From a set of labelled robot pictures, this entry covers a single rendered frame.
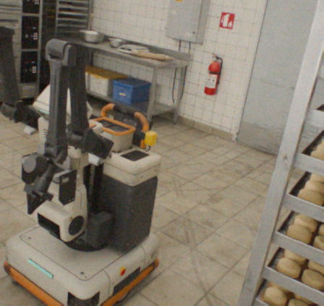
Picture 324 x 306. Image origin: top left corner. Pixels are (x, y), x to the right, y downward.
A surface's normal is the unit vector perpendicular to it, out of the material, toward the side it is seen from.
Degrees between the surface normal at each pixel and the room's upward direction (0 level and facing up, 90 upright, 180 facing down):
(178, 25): 90
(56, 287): 90
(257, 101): 90
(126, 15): 90
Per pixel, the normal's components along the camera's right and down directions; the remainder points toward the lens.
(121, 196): -0.55, 0.21
